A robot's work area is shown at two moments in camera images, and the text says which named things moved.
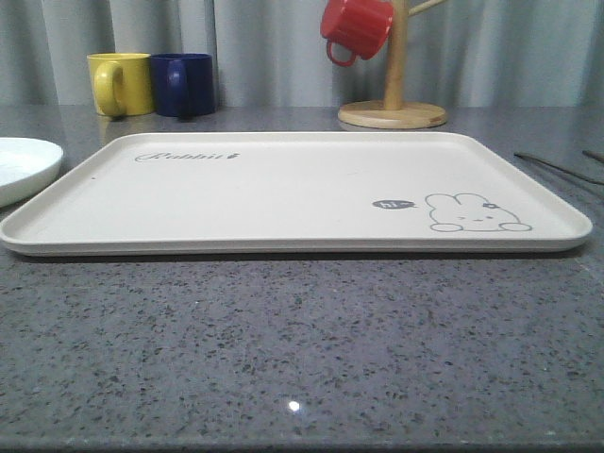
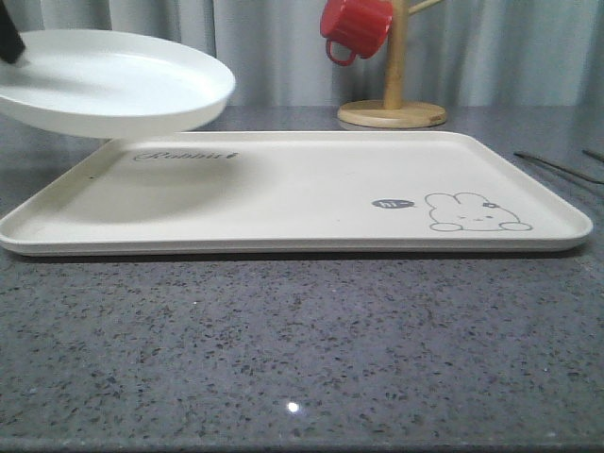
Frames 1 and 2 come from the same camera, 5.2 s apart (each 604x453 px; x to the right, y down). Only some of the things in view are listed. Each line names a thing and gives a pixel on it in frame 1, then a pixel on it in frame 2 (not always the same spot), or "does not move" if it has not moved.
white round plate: (25, 164) → (109, 84)
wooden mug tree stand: (394, 113) does not move
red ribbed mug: (362, 25) does not move
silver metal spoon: (597, 156) does not move
